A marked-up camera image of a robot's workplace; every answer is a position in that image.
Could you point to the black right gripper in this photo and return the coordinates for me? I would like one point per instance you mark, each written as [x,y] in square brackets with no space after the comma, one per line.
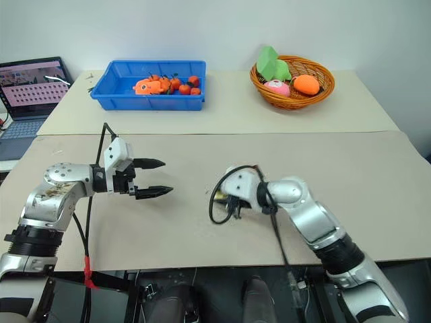
[235,207]

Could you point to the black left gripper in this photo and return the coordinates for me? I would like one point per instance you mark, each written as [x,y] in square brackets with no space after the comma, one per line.
[123,183]

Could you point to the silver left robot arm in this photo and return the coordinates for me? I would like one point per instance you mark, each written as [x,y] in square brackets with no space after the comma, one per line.
[50,202]

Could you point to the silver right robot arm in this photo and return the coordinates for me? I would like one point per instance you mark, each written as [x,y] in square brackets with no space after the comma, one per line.
[313,215]

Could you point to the orange toy fish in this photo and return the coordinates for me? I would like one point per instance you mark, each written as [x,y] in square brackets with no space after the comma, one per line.
[148,87]

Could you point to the small orange tangerine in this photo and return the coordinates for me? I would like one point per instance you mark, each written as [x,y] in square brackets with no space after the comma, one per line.
[195,91]
[194,80]
[175,83]
[184,89]

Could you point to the dark rounded shape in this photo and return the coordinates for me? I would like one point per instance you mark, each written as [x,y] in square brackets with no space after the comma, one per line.
[257,299]
[175,304]

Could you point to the blue plastic bin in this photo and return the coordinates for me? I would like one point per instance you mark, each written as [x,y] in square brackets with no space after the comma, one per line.
[118,84]

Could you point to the red tape wrap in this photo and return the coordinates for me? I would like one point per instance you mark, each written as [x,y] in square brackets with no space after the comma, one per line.
[88,270]

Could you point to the pink round plush toy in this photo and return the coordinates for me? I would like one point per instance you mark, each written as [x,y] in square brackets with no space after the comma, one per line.
[277,88]

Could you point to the orange wicker basket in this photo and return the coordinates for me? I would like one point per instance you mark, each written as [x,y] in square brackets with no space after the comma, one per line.
[303,99]

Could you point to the orange knitted fruit toy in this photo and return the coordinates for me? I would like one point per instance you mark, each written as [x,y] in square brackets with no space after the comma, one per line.
[306,84]

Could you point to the green leafy vegetable toy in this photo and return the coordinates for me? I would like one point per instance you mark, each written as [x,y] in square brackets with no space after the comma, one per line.
[283,70]

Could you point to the green block toy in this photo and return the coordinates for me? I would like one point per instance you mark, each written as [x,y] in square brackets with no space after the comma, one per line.
[267,62]

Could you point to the open grey laptop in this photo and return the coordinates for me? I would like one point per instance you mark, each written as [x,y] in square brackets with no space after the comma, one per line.
[30,87]

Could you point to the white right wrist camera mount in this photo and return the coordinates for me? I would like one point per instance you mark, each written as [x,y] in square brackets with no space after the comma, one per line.
[240,183]

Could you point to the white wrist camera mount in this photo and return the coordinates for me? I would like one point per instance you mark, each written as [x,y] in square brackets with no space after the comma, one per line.
[240,183]
[116,151]

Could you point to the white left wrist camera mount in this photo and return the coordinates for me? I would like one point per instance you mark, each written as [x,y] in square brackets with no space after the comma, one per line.
[116,151]

